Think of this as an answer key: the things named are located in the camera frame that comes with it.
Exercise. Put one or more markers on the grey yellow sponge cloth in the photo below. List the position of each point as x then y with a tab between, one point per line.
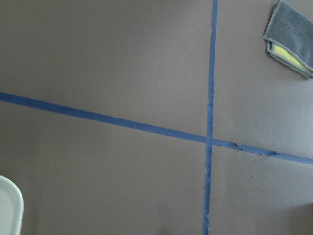
289	39

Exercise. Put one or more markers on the white bear tray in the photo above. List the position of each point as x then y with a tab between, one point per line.
11	207

